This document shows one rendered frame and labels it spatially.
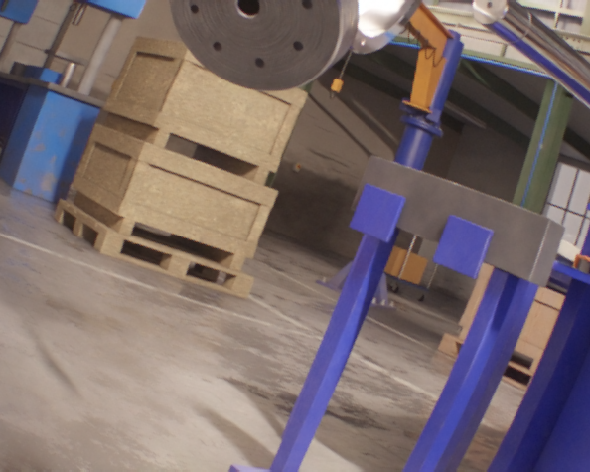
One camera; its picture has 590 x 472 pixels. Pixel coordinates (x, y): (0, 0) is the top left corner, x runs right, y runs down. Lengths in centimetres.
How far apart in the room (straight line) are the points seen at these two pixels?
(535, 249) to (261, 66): 116
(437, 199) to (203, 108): 374
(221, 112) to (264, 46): 502
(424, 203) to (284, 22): 139
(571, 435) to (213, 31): 160
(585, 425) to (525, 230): 56
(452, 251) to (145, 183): 374
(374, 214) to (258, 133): 385
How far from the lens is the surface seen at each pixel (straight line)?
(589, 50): 1041
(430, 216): 221
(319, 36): 87
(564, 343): 220
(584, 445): 226
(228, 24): 92
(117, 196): 569
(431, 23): 945
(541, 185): 1039
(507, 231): 205
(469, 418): 249
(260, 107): 610
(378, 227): 230
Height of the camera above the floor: 72
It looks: 2 degrees down
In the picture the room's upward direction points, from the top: 21 degrees clockwise
